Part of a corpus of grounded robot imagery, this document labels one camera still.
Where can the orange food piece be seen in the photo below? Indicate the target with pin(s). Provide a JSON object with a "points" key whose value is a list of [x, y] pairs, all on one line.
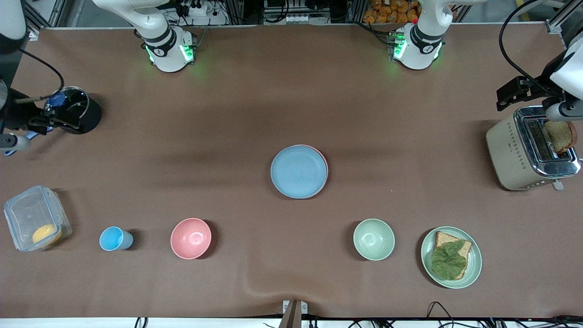
{"points": [[46, 234]]}

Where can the brown toast slice in toaster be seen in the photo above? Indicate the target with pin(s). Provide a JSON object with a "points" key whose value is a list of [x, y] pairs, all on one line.
{"points": [[559, 136]]}

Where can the orange snack bags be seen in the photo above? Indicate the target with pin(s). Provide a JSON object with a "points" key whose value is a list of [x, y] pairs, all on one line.
{"points": [[391, 11]]}

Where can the blue cup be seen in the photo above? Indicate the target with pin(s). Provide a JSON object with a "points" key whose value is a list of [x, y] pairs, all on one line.
{"points": [[112, 239]]}

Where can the clear plastic container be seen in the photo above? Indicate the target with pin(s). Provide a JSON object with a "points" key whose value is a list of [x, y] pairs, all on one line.
{"points": [[27, 214]]}

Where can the black pot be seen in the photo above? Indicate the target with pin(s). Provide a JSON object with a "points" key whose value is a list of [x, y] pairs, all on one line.
{"points": [[89, 116]]}

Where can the pink bowl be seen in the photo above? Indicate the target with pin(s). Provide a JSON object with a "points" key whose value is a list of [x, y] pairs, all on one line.
{"points": [[191, 238]]}

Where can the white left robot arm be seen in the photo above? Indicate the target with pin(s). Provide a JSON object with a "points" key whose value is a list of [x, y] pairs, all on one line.
{"points": [[421, 45]]}

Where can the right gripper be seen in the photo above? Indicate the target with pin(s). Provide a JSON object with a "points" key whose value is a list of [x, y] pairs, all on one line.
{"points": [[18, 115]]}

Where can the green lettuce leaf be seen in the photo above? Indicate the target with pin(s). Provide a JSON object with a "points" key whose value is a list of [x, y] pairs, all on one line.
{"points": [[448, 262]]}

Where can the white power strip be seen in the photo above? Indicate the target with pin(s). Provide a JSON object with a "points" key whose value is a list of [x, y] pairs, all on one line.
{"points": [[193, 9], [297, 19]]}

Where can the aluminium frame profile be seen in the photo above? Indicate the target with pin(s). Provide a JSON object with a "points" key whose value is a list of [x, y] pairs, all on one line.
{"points": [[558, 25]]}

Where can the light green bowl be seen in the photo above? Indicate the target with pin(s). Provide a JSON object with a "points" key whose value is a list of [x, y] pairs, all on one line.
{"points": [[374, 239]]}

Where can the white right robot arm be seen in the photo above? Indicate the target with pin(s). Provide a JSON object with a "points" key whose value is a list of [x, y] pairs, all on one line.
{"points": [[166, 50]]}

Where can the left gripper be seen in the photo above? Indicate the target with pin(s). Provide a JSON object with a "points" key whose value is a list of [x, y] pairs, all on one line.
{"points": [[539, 89]]}

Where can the pink plate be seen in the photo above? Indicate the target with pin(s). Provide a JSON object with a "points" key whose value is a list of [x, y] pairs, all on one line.
{"points": [[326, 171]]}

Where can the brown bread slice with lettuce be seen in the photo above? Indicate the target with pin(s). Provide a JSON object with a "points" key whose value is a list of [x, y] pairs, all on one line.
{"points": [[462, 248]]}

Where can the blue plate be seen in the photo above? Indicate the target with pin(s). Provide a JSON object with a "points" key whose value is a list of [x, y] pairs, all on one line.
{"points": [[298, 172]]}

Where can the light green plate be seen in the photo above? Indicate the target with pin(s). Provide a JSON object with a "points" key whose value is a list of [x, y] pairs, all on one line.
{"points": [[473, 266]]}

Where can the beige and chrome toaster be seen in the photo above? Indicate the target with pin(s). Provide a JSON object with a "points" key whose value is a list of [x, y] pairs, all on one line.
{"points": [[505, 155]]}

